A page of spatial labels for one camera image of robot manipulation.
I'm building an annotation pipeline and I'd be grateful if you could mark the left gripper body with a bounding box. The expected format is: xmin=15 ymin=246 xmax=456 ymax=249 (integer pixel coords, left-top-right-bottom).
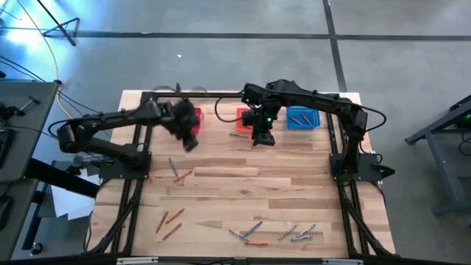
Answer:
xmin=160 ymin=99 xmax=203 ymax=153

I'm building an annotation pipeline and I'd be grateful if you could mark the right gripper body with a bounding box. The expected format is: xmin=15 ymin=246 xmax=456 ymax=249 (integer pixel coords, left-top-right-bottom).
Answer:
xmin=251 ymin=104 xmax=277 ymax=147

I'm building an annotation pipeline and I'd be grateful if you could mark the red plastic basket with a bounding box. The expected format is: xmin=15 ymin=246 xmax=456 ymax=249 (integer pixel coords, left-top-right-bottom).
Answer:
xmin=165 ymin=106 xmax=204 ymax=136

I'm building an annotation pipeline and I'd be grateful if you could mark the orange plastic basket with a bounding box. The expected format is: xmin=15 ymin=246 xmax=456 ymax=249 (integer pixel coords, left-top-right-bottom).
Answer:
xmin=235 ymin=107 xmax=258 ymax=135

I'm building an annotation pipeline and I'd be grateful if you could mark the blue plastic basket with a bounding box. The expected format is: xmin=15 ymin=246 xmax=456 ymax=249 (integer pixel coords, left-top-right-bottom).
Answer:
xmin=286 ymin=105 xmax=321 ymax=130

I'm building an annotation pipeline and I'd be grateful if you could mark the black support beam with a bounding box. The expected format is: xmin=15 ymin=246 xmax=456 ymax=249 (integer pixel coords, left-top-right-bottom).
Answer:
xmin=25 ymin=158 xmax=101 ymax=199

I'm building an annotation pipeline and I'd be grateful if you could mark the white paper sheet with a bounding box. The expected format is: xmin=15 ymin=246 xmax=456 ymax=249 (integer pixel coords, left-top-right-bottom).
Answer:
xmin=50 ymin=169 xmax=102 ymax=222

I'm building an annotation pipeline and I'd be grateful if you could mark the gray side table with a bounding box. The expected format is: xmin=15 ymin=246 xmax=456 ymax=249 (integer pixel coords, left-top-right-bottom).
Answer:
xmin=0 ymin=80 xmax=60 ymax=183
xmin=0 ymin=178 xmax=47 ymax=262

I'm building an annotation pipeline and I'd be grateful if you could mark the black tripod stand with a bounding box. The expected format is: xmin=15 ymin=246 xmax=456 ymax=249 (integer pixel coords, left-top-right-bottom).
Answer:
xmin=35 ymin=0 xmax=81 ymax=47

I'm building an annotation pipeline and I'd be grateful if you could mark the black clamp tool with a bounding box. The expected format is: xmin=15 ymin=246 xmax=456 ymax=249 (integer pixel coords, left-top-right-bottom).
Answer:
xmin=0 ymin=95 xmax=41 ymax=121

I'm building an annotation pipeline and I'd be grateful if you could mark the gray metal table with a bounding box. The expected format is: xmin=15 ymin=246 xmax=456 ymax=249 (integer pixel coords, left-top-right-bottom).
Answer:
xmin=404 ymin=93 xmax=471 ymax=216

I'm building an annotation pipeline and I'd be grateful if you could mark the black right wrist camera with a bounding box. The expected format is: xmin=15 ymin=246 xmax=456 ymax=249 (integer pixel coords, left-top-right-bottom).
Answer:
xmin=241 ymin=110 xmax=258 ymax=129

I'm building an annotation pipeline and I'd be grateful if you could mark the black aluminium table frame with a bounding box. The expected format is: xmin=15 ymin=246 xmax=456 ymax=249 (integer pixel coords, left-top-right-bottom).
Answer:
xmin=84 ymin=90 xmax=398 ymax=265

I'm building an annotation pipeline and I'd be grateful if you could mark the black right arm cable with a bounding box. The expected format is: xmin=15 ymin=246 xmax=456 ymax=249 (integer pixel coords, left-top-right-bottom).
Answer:
xmin=214 ymin=93 xmax=247 ymax=124

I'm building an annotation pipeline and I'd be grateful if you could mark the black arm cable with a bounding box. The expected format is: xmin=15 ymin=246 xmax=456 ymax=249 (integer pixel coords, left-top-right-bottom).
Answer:
xmin=214 ymin=93 xmax=247 ymax=124
xmin=46 ymin=116 xmax=89 ymax=140

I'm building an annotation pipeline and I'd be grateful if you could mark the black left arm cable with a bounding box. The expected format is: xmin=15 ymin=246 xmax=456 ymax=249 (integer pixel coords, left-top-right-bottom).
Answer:
xmin=46 ymin=116 xmax=89 ymax=140

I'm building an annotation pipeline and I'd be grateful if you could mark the silver hinge bracket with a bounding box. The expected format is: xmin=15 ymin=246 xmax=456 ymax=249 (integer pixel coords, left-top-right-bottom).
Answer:
xmin=116 ymin=257 xmax=159 ymax=265
xmin=322 ymin=258 xmax=364 ymax=265

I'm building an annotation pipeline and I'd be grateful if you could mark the yellow cable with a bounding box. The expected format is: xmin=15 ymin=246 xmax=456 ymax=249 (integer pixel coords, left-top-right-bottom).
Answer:
xmin=14 ymin=0 xmax=74 ymax=119

